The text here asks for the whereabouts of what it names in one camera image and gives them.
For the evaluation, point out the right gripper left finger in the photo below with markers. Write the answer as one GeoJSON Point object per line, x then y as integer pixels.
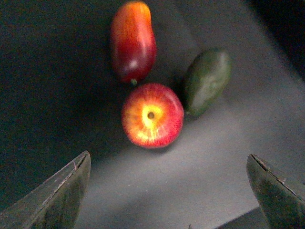
{"type": "Point", "coordinates": [54, 204]}

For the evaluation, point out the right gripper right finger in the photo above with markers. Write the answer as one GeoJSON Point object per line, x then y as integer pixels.
{"type": "Point", "coordinates": [281, 198]}

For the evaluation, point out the red yellow apple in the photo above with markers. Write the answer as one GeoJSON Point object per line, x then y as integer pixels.
{"type": "Point", "coordinates": [152, 116]}

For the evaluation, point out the lower right black tray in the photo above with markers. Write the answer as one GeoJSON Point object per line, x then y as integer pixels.
{"type": "Point", "coordinates": [59, 97]}

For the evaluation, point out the green avocado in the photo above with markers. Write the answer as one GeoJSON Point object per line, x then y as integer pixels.
{"type": "Point", "coordinates": [205, 79]}

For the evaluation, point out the red orange mango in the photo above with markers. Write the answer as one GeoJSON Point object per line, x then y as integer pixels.
{"type": "Point", "coordinates": [132, 41]}

